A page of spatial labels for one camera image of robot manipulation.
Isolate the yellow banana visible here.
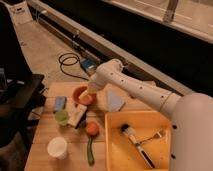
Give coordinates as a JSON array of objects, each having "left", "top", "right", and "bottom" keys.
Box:
[{"left": 79, "top": 90, "right": 90, "bottom": 100}]

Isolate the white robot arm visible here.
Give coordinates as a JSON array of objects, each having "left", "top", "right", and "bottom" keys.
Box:
[{"left": 88, "top": 59, "right": 213, "bottom": 171}]

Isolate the red bowl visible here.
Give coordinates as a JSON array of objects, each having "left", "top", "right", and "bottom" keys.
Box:
[{"left": 72, "top": 86, "right": 96, "bottom": 106}]

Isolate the blue power box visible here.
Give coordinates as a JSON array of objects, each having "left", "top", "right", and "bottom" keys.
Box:
[{"left": 80, "top": 59, "right": 97, "bottom": 76}]

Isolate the blue cloth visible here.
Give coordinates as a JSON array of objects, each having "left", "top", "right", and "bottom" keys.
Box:
[{"left": 106, "top": 90, "right": 125, "bottom": 112}]

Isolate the blue sponge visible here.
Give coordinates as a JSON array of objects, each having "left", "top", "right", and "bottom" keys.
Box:
[{"left": 53, "top": 96, "right": 67, "bottom": 113}]

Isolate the green cup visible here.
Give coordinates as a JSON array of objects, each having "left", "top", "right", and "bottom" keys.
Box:
[{"left": 55, "top": 110, "right": 69, "bottom": 126}]

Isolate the black white brush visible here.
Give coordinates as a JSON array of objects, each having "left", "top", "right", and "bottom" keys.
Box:
[{"left": 121, "top": 124, "right": 155, "bottom": 169}]

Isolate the white cup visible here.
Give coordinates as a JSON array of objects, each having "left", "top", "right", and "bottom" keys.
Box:
[{"left": 47, "top": 137, "right": 68, "bottom": 159}]

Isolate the yellow plastic bin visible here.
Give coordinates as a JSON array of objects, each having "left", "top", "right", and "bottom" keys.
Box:
[{"left": 105, "top": 111, "right": 171, "bottom": 171}]

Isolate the metal fork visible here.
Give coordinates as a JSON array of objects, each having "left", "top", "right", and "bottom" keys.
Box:
[{"left": 139, "top": 129, "right": 166, "bottom": 144}]

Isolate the white paper sign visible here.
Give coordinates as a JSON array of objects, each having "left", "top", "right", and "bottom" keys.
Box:
[{"left": 9, "top": 1, "right": 33, "bottom": 26}]

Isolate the black cable coil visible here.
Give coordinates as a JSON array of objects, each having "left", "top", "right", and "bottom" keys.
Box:
[{"left": 58, "top": 52, "right": 93, "bottom": 83}]

